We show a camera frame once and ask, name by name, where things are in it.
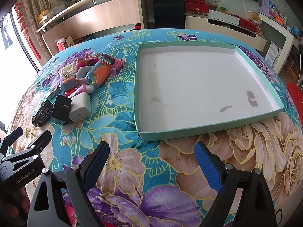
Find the black toy car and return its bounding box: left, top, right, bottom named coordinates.
left=32, top=100, right=53, bottom=127

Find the black power adapter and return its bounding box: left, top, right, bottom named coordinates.
left=52, top=95, right=71, bottom=125

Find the gold black patterned lighter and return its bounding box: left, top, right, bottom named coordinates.
left=46, top=85, right=62, bottom=101

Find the white power adapter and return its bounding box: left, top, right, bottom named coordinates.
left=69, top=92, right=91, bottom=122

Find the cream hair claw clip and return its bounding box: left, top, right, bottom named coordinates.
left=60, top=63, right=77, bottom=79

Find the white smartwatch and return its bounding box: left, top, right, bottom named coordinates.
left=76, top=65, right=92, bottom=86

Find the orange blue toy gun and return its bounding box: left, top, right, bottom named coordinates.
left=86, top=61, right=111, bottom=87

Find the pink dog figurine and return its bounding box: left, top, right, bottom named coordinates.
left=75, top=53, right=101, bottom=71

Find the pink blue smartwatch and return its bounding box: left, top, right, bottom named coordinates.
left=101, top=53, right=126, bottom=79

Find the person's left hand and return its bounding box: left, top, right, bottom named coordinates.
left=1, top=187, right=30, bottom=226

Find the floral blue tablecloth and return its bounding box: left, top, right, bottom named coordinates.
left=9, top=29, right=302, bottom=226

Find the red hanging decoration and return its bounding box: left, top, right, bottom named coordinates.
left=14, top=2, right=41, bottom=61

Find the green shallow cardboard tray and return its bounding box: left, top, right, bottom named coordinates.
left=134, top=42, right=284, bottom=141

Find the black cabinet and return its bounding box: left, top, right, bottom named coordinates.
left=152, top=0, right=185, bottom=29

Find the white flat box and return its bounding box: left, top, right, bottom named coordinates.
left=208, top=9, right=240, bottom=26

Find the cream TV stand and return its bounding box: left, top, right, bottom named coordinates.
left=185, top=14, right=267, bottom=52

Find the red gift box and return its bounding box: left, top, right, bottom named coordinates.
left=185, top=2, right=209, bottom=16

